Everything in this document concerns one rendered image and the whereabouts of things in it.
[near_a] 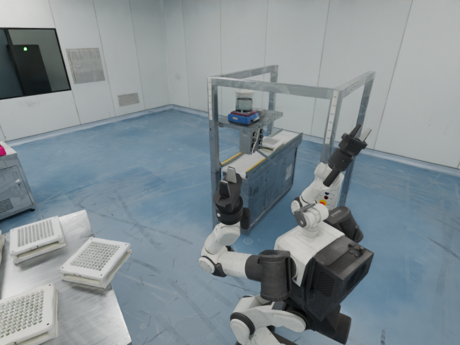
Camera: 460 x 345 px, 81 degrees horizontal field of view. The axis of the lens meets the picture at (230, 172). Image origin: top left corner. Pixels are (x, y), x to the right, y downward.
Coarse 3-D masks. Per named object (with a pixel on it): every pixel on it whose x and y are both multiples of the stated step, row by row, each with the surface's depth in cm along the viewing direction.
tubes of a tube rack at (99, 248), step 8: (88, 248) 143; (96, 248) 143; (104, 248) 142; (112, 248) 142; (80, 256) 137; (88, 256) 137; (96, 256) 137; (104, 256) 138; (88, 264) 133; (96, 264) 133
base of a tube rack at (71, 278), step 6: (120, 258) 144; (126, 258) 145; (120, 264) 140; (114, 270) 136; (66, 276) 133; (72, 276) 133; (78, 276) 133; (108, 276) 133; (78, 282) 132; (84, 282) 131; (90, 282) 130; (96, 282) 130; (108, 282) 131
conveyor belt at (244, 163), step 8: (280, 136) 329; (288, 136) 329; (256, 152) 285; (264, 152) 285; (240, 160) 266; (248, 160) 266; (256, 160) 266; (224, 168) 251; (240, 168) 250; (248, 168) 250
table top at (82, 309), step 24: (72, 216) 181; (72, 240) 160; (24, 264) 143; (48, 264) 143; (0, 288) 130; (24, 288) 130; (72, 288) 130; (96, 288) 130; (72, 312) 119; (96, 312) 119; (120, 312) 119; (72, 336) 109; (96, 336) 109; (120, 336) 109
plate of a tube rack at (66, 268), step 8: (88, 240) 149; (96, 240) 149; (104, 240) 149; (112, 240) 149; (80, 248) 144; (120, 248) 144; (72, 256) 139; (112, 256) 139; (120, 256) 140; (64, 264) 134; (112, 264) 134; (64, 272) 131; (72, 272) 129; (80, 272) 129; (88, 272) 129; (96, 272) 129; (104, 272) 129
